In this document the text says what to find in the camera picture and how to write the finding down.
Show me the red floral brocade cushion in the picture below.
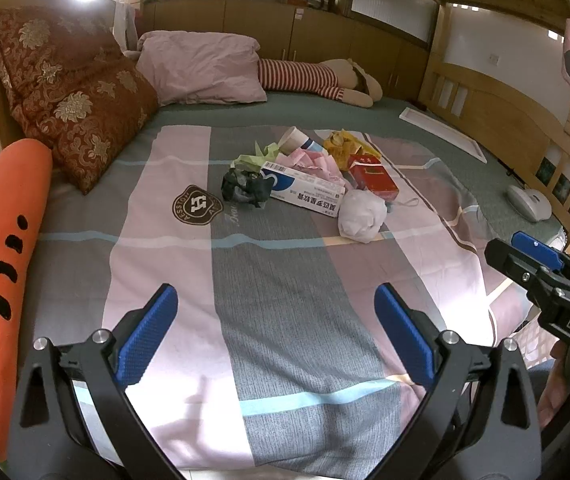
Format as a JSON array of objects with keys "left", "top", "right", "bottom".
[{"left": 0, "top": 6, "right": 159, "bottom": 193}]

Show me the white small appliance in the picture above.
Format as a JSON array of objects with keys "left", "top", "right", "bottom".
[{"left": 506, "top": 185, "right": 552, "bottom": 223}]

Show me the pink paper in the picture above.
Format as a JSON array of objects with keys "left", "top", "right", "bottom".
[{"left": 275, "top": 148, "right": 349, "bottom": 188}]

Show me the plaid pink grey blanket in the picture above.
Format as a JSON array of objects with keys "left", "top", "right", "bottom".
[{"left": 19, "top": 126, "right": 528, "bottom": 479}]

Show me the black plastic bag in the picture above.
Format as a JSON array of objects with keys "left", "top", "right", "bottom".
[{"left": 221, "top": 168, "right": 274, "bottom": 208}]

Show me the green paper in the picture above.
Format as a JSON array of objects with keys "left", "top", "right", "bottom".
[{"left": 230, "top": 142, "right": 280, "bottom": 172}]

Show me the white flat board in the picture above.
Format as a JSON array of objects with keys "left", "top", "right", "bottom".
[{"left": 399, "top": 107, "right": 486, "bottom": 164}]

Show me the yellow snack bag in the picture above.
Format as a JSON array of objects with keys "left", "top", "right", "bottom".
[{"left": 323, "top": 130, "right": 380, "bottom": 171}]

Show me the white blue toothpaste box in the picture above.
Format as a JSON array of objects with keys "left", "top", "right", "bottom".
[{"left": 260, "top": 162, "right": 346, "bottom": 218}]

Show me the striped plush doll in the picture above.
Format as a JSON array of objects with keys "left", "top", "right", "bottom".
[{"left": 258, "top": 58, "right": 384, "bottom": 108}]

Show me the pink bed pillow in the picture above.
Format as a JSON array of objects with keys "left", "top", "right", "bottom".
[{"left": 136, "top": 30, "right": 268, "bottom": 106}]

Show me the right hand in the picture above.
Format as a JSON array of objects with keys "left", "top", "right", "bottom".
[{"left": 538, "top": 340, "right": 570, "bottom": 428}]

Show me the white tissue ball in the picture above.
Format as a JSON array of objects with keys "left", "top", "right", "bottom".
[{"left": 338, "top": 190, "right": 387, "bottom": 244}]

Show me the green bed sheet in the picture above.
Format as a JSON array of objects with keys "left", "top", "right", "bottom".
[{"left": 49, "top": 90, "right": 566, "bottom": 252}]

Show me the red cigarette box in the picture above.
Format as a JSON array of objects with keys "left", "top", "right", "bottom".
[{"left": 348, "top": 154, "right": 399, "bottom": 203}]

